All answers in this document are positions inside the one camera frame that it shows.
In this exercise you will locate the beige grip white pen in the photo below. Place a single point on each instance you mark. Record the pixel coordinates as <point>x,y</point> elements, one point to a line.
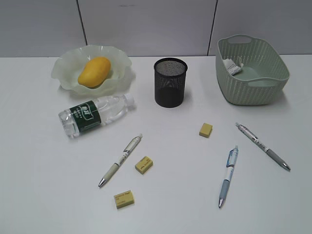
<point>116,165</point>

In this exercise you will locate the blue grip clear pen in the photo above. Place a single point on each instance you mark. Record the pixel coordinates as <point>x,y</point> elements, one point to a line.
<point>231,161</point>

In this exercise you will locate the black mesh pen holder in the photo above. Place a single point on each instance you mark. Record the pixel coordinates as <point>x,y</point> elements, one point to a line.
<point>170,76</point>

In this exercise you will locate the yellow eraser right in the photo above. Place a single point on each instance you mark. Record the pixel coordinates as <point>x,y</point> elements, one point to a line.
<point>205,130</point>

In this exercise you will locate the yellow eraser front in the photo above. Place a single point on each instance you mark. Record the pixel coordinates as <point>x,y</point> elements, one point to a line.
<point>124,199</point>

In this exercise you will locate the clear bottle green label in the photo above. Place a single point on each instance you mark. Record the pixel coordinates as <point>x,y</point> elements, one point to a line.
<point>91,114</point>

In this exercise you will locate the grey grip black-clip pen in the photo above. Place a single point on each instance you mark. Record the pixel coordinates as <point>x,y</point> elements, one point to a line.
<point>264,148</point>

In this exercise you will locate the yellow eraser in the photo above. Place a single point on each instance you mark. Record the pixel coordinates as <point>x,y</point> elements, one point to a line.
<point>143,165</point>
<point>124,199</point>
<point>205,130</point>

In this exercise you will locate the yellow eraser middle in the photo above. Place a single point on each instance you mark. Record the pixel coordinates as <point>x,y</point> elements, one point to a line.
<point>143,165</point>

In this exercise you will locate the pale green woven basket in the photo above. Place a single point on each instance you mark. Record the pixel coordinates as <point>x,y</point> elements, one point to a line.
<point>263,75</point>

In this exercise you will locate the frosted green glass plate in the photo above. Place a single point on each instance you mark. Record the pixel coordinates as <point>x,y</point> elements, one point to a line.
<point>69,66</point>

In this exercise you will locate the waste paper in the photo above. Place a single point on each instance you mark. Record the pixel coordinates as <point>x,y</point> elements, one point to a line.
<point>232,67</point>

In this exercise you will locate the yellow mango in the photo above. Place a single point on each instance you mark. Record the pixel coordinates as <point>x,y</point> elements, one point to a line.
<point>95,72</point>

